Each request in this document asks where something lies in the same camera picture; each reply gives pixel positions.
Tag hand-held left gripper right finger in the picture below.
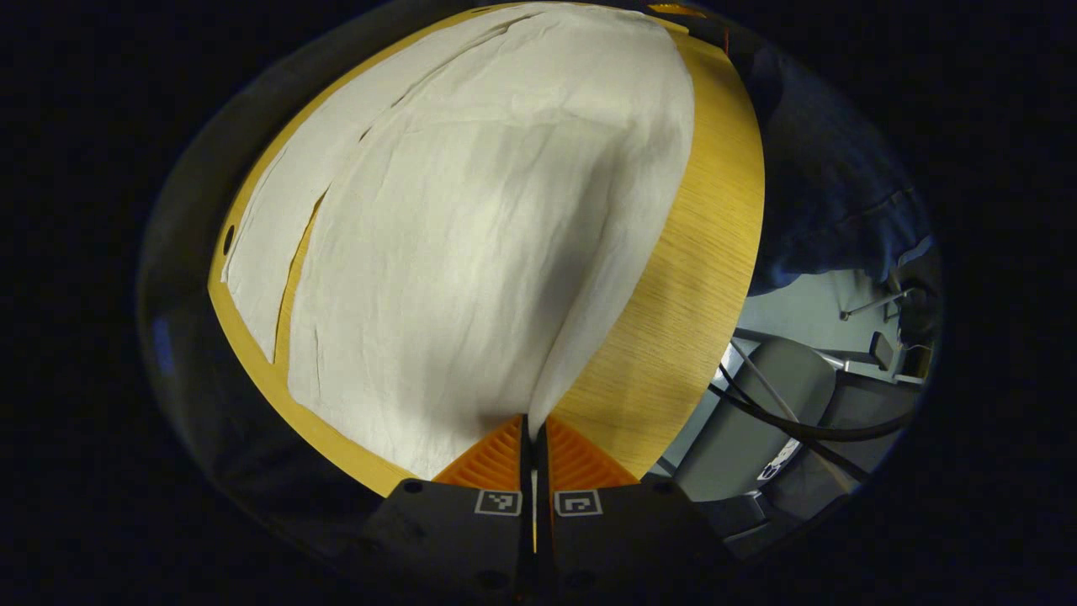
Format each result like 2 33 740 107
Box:
535 414 735 590

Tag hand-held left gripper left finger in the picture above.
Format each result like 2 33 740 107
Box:
362 414 533 590

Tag white jeans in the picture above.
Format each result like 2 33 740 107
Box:
223 2 697 481

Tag person's blue clothing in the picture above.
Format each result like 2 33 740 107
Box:
730 38 936 297

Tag grey chair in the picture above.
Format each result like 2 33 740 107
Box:
724 377 920 556
673 337 839 503

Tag black cable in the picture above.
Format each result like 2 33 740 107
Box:
711 360 920 485

